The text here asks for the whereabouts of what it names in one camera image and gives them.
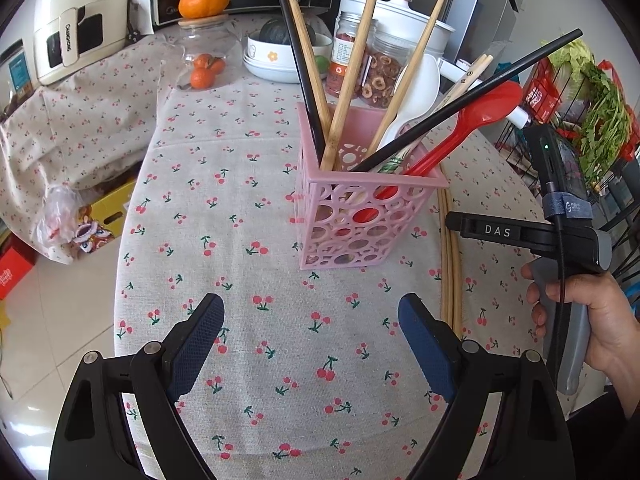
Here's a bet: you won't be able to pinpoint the red plastic spoon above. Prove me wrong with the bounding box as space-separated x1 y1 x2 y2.
340 81 522 223

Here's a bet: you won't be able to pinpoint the red box on floor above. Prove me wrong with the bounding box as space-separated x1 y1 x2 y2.
0 246 37 300

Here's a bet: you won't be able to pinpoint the cream air fryer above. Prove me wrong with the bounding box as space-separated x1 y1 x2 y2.
32 0 128 86

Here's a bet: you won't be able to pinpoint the crumpled plastic bag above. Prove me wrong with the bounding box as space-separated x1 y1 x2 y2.
35 185 89 248

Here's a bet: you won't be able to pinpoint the green leafy vegetables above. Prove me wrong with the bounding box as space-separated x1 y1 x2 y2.
548 39 639 186

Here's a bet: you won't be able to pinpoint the brown wooden chopstick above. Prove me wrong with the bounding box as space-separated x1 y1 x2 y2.
437 188 452 325
446 188 463 337
367 0 446 155

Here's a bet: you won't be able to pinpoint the white plastic spoon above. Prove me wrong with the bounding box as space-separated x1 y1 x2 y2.
378 53 440 148

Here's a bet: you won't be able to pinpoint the jar of red dried berries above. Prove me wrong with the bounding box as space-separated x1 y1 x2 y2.
326 11 360 96

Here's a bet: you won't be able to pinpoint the black chopstick with gold band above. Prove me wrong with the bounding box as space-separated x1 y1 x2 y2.
279 0 326 162

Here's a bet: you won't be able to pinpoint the white bowl with green squash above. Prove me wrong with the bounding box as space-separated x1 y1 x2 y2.
243 18 333 84

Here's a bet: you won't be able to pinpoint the glass jar with mandarins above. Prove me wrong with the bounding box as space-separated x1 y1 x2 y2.
176 14 242 91

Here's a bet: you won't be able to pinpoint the light bamboo chopsticks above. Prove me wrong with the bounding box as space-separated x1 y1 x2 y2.
378 54 494 174

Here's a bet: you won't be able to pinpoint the person's right hand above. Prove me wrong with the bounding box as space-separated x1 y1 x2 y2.
546 272 640 418

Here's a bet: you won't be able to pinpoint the jar of dried fruit rings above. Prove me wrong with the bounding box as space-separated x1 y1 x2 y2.
358 32 414 108

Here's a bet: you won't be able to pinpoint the wooden chopstick in holder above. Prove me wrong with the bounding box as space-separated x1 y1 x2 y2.
320 0 376 171
288 0 332 142

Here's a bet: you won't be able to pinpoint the pink perforated utensil holder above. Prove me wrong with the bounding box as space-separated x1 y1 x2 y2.
291 103 448 271

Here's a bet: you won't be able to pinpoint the white electric cooking pot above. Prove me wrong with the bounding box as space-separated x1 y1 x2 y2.
336 0 532 130

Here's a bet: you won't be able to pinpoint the cherry print tablecloth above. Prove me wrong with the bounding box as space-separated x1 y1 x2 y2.
0 12 576 480

